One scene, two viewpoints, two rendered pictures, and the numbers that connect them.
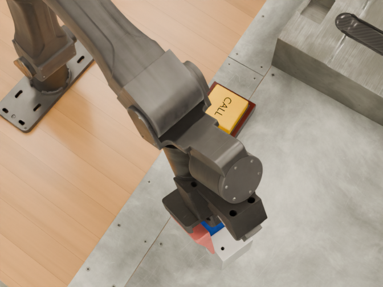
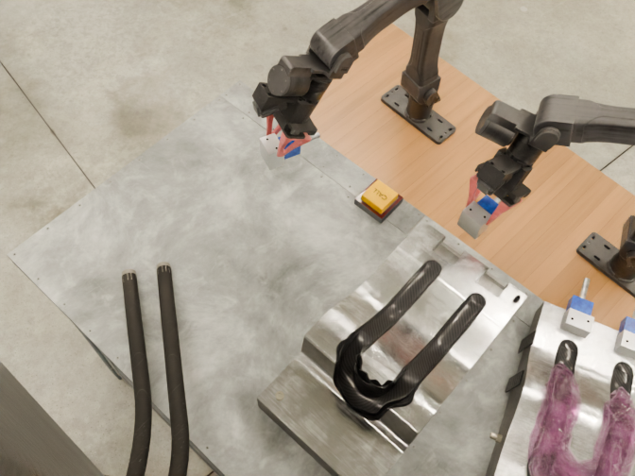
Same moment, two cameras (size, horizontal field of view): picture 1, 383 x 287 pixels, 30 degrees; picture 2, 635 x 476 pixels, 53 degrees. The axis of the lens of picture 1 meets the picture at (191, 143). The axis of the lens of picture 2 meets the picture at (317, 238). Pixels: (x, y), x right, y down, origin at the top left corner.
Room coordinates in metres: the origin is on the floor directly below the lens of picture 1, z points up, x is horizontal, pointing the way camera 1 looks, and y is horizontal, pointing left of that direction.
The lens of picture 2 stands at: (0.45, -0.87, 2.01)
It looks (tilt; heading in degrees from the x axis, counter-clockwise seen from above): 60 degrees down; 98
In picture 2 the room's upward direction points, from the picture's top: 4 degrees clockwise
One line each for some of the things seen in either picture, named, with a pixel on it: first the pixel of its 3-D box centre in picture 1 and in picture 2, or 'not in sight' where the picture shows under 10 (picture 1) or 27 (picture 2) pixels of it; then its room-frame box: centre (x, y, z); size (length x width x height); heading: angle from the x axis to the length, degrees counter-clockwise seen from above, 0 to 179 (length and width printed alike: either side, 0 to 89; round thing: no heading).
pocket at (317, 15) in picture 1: (313, 12); (447, 254); (0.64, -0.19, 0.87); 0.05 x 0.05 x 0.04; 59
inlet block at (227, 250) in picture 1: (207, 217); (292, 144); (0.27, -0.03, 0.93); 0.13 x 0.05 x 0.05; 38
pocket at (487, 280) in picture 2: not in sight; (489, 286); (0.73, -0.25, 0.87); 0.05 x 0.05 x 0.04; 59
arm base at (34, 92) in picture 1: (47, 68); (420, 104); (0.54, 0.24, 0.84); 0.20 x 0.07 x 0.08; 145
